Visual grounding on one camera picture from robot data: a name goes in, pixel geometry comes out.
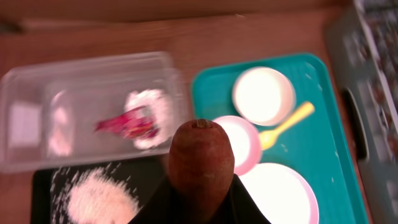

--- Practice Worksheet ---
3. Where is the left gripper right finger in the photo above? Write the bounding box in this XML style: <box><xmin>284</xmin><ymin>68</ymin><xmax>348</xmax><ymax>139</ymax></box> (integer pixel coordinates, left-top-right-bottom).
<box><xmin>223</xmin><ymin>174</ymin><xmax>271</xmax><ymax>224</ymax></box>

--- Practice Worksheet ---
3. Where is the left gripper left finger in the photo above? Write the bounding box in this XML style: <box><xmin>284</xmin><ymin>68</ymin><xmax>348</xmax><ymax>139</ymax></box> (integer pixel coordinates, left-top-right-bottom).
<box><xmin>129</xmin><ymin>178</ymin><xmax>177</xmax><ymax>224</ymax></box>

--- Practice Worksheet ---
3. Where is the orange carrot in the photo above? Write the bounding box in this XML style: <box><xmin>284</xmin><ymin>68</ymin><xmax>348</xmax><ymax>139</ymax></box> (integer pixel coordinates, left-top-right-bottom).
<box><xmin>168</xmin><ymin>119</ymin><xmax>234</xmax><ymax>219</ymax></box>

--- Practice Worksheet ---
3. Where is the red snack wrapper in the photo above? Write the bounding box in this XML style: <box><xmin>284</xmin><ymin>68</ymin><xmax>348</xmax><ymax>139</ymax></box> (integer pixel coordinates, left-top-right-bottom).
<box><xmin>95</xmin><ymin>106</ymin><xmax>160</xmax><ymax>139</ymax></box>

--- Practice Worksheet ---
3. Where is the white tissue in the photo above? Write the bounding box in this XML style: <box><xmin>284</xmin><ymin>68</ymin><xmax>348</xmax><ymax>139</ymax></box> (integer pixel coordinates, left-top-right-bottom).
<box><xmin>124</xmin><ymin>89</ymin><xmax>173</xmax><ymax>150</ymax></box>

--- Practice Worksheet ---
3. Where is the white bowl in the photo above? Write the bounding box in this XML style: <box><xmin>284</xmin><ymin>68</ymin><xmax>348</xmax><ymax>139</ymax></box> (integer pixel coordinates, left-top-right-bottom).
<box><xmin>232</xmin><ymin>67</ymin><xmax>296</xmax><ymax>126</ymax></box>

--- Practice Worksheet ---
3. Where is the black waste tray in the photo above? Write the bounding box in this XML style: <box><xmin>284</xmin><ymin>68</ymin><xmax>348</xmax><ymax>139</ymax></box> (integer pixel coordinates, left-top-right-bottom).
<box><xmin>30</xmin><ymin>156</ymin><xmax>165</xmax><ymax>223</ymax></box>

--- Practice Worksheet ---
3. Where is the grey dishwasher rack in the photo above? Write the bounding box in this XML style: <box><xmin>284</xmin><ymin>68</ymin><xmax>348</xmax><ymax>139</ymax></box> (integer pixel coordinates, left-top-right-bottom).
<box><xmin>325</xmin><ymin>0</ymin><xmax>397</xmax><ymax>223</ymax></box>

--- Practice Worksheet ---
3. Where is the white round plate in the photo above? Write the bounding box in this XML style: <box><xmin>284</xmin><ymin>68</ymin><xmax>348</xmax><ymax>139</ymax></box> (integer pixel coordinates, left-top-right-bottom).
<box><xmin>239</xmin><ymin>163</ymin><xmax>320</xmax><ymax>224</ymax></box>

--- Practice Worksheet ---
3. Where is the pink bowl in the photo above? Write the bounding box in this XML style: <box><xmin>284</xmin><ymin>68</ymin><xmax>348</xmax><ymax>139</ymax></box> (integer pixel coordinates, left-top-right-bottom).
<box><xmin>213</xmin><ymin>116</ymin><xmax>262</xmax><ymax>175</ymax></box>

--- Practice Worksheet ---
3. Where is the pile of white rice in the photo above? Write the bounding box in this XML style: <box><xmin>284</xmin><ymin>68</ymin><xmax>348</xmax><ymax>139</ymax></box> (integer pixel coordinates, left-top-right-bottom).
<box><xmin>50</xmin><ymin>163</ymin><xmax>141</xmax><ymax>224</ymax></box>

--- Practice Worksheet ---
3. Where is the yellow plastic spoon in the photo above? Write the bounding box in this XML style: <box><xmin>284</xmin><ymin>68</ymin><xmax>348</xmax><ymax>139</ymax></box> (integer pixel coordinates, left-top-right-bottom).
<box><xmin>259</xmin><ymin>101</ymin><xmax>315</xmax><ymax>151</ymax></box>

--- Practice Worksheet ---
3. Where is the clear plastic bin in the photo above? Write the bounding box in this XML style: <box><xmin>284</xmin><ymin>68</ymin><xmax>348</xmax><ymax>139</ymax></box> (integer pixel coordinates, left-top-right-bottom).
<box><xmin>1</xmin><ymin>52</ymin><xmax>188</xmax><ymax>173</ymax></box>

